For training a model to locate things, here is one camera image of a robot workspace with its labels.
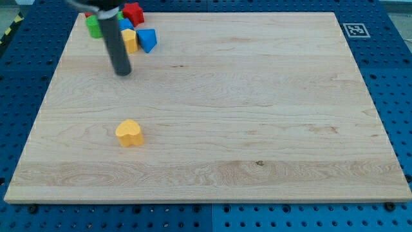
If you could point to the yellow heart block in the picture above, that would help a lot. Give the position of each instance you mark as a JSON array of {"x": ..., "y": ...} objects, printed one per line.
[{"x": 129, "y": 133}]

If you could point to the wooden board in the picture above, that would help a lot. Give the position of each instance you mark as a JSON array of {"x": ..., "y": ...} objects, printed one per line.
[{"x": 233, "y": 107}]

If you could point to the blue triangular prism block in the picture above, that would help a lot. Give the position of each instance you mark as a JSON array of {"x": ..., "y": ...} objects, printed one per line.
[{"x": 147, "y": 39}]

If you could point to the yellow pentagon block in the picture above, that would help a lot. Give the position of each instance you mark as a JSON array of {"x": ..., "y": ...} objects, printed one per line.
[{"x": 130, "y": 40}]

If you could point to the blue cube block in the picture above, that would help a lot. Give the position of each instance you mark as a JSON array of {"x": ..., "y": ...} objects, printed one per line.
[{"x": 125, "y": 24}]

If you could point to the red star block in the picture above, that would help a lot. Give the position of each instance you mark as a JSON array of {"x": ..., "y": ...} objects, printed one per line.
[{"x": 134, "y": 12}]

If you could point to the small green block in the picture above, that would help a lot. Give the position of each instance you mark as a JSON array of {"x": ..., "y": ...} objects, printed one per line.
[{"x": 120, "y": 15}]

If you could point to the green cylinder block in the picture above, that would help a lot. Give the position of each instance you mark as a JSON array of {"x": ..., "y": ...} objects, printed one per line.
[{"x": 93, "y": 27}]

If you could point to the white fiducial marker tag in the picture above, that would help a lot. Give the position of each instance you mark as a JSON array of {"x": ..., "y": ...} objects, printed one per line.
[{"x": 356, "y": 30}]

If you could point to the black bolt left front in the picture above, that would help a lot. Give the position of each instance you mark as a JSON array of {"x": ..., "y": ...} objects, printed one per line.
[{"x": 32, "y": 209}]

